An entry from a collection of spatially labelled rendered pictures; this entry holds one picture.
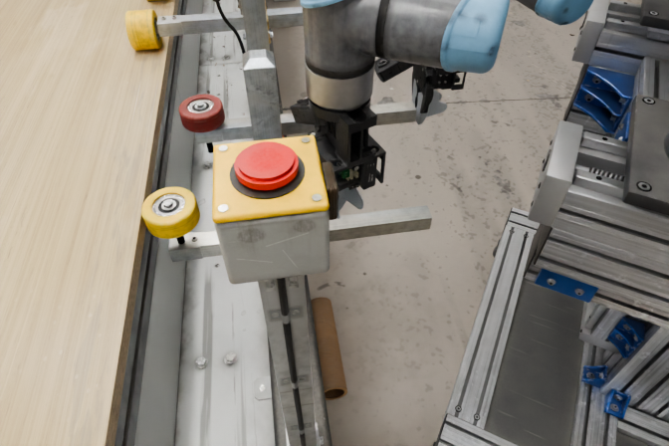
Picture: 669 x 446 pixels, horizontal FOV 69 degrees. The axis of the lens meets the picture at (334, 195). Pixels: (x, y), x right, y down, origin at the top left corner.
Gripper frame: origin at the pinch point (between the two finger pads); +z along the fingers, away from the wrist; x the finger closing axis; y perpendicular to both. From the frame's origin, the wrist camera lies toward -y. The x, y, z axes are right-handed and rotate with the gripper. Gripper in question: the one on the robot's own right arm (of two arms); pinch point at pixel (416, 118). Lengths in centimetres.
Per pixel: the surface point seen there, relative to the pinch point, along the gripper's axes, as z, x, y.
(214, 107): -8.0, -1.0, -39.6
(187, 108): -7.7, -0.2, -44.6
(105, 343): -7, -47, -52
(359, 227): 0.9, -26.5, -17.1
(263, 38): -23.2, -5.8, -29.4
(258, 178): -40, -57, -31
